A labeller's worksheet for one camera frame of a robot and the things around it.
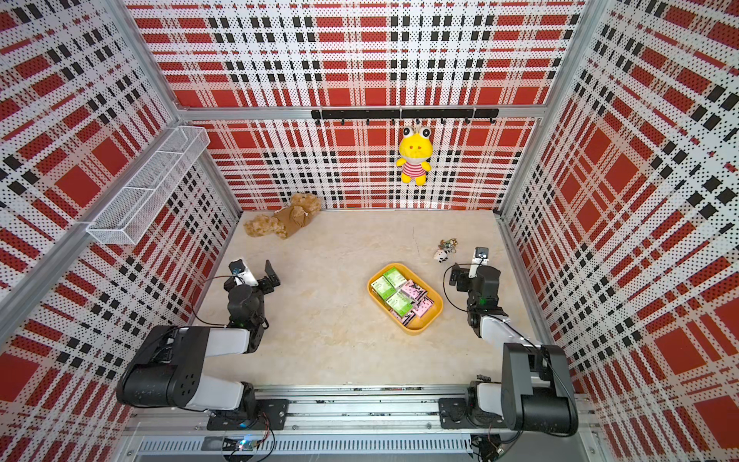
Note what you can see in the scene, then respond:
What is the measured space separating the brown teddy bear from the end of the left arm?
0.68 feet

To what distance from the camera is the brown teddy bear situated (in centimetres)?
101

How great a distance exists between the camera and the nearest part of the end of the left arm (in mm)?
817

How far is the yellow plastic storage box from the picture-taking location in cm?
86

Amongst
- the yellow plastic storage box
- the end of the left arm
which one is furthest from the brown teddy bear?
the yellow plastic storage box
